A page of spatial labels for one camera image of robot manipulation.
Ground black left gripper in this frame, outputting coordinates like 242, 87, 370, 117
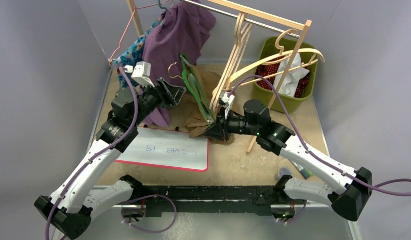
131, 78, 186, 128

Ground green plastic hanger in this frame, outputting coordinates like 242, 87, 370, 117
180, 53, 216, 126

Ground tan garment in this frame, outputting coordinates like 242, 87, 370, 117
184, 66, 221, 138

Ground beige plastic hanger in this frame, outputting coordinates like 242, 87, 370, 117
225, 28, 326, 90

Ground red polka dot skirt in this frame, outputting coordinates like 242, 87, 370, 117
256, 55, 310, 98

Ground white garment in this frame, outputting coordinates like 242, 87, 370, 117
273, 59, 310, 97

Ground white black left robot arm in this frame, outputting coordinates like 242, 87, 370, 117
34, 78, 187, 240

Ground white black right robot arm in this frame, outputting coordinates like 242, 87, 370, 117
204, 100, 373, 222

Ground pink-framed whiteboard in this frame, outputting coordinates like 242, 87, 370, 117
116, 127, 210, 172

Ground blue floral garment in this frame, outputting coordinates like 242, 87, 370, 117
111, 17, 164, 73

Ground purple garment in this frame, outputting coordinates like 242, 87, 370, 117
140, 1, 217, 128

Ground small blue round lid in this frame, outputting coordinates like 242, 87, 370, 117
277, 167, 293, 180

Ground wooden clothes rack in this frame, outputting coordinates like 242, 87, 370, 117
125, 0, 313, 155

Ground marker pen pack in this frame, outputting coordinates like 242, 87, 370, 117
292, 162, 313, 180

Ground green plastic bin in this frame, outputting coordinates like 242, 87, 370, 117
251, 36, 321, 114

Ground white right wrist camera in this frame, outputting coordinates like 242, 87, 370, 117
220, 91, 236, 120

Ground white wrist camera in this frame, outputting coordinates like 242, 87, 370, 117
220, 91, 236, 120
124, 61, 156, 88

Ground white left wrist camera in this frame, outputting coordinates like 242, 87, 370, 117
124, 61, 156, 88

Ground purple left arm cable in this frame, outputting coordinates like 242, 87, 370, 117
44, 67, 140, 240

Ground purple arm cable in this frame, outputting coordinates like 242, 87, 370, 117
44, 67, 140, 240
228, 75, 411, 197

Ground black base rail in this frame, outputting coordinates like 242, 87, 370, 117
120, 175, 304, 221

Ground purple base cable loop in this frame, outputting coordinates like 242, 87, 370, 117
121, 193, 177, 234

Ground pink wire hanger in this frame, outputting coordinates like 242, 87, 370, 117
108, 0, 175, 66

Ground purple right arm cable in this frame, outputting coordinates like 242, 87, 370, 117
228, 75, 411, 197

